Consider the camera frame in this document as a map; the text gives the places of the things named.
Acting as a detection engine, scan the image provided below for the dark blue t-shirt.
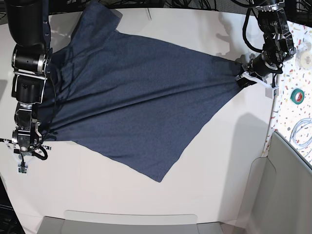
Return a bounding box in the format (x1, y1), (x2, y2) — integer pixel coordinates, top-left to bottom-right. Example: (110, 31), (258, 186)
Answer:
(38, 1), (241, 182)

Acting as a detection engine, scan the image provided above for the green tape roll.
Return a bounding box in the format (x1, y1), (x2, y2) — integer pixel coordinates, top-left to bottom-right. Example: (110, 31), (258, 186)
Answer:
(291, 89), (305, 105)

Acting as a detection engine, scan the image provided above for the terrazzo pattern side table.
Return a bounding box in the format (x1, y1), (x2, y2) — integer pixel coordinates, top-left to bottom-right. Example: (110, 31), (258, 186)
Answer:
(262, 22), (312, 163)

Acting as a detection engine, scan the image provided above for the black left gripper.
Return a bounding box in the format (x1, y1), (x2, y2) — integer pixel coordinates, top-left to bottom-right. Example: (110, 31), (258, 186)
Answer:
(235, 52), (283, 88)

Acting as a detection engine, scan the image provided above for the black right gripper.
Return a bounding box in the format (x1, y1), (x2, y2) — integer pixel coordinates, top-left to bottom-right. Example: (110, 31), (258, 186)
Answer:
(12, 127), (48, 160)

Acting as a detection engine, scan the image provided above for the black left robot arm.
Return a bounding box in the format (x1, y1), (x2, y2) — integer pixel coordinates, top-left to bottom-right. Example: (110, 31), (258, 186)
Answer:
(232, 0), (296, 88)

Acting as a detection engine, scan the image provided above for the grey bin right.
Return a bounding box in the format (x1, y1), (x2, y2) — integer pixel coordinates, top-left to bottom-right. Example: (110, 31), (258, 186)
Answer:
(233, 132), (312, 234)

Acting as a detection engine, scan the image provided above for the coiled grey cable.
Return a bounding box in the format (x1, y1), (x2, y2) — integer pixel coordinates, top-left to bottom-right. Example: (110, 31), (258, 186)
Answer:
(289, 117), (312, 149)

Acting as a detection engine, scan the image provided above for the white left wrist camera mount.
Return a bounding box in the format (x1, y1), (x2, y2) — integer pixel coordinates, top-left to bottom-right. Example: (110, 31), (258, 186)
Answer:
(235, 55), (280, 98)

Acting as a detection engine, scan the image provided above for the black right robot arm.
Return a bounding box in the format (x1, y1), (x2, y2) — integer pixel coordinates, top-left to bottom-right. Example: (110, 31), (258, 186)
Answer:
(4, 0), (52, 160)

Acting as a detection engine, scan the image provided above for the grey bin bottom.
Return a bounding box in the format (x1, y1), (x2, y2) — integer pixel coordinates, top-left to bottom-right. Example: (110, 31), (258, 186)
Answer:
(38, 210), (223, 234)

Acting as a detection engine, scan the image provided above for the grey bin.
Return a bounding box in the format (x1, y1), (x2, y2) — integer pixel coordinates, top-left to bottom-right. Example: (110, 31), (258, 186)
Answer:
(38, 210), (223, 234)
(233, 132), (312, 234)

